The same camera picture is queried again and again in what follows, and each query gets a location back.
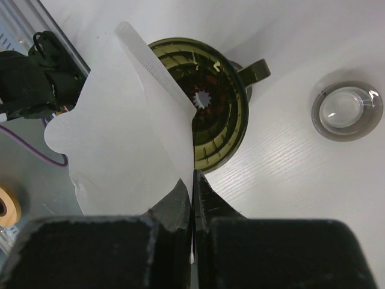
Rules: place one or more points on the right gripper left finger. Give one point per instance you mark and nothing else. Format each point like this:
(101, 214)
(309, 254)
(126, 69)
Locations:
(147, 251)

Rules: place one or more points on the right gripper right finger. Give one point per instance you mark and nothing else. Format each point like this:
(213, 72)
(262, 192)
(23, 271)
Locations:
(233, 251)

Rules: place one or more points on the white paper coffee filter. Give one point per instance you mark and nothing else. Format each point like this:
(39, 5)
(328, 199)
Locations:
(129, 137)

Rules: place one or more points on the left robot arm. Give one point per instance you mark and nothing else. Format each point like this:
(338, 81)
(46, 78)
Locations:
(38, 84)

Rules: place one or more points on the yellow tape roll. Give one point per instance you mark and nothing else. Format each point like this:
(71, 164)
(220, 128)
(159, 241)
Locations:
(10, 208)

